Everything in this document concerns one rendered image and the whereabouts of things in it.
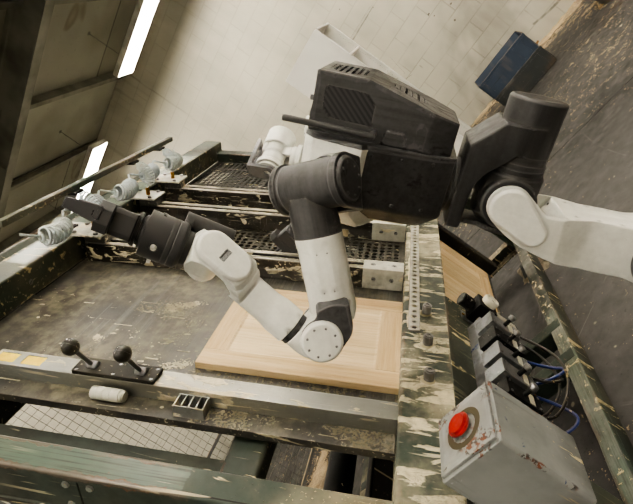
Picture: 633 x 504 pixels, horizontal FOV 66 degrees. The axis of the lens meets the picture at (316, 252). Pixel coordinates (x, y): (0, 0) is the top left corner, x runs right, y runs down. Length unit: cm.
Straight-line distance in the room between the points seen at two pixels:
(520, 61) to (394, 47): 165
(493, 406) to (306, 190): 45
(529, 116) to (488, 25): 528
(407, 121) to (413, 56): 537
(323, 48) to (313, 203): 422
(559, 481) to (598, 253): 54
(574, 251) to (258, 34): 588
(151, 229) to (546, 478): 71
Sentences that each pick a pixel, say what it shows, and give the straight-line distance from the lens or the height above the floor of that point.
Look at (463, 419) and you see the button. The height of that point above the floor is 94.
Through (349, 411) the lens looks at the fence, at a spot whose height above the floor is 98.
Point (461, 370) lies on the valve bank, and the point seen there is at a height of 78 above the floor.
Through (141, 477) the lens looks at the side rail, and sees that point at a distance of 97.
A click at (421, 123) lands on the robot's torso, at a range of 97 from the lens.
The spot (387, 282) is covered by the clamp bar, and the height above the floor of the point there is 94.
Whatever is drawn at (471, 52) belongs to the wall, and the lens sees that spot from 632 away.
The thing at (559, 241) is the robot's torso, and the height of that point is 83.
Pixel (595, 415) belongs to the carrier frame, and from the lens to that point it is 180.
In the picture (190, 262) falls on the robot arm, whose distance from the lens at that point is 89.
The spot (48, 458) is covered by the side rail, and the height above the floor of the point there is 143.
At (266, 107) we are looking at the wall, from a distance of 682.
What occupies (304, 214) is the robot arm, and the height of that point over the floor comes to 129.
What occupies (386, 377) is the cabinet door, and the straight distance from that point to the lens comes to 117.
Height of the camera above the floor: 132
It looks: 6 degrees down
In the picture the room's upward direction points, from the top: 56 degrees counter-clockwise
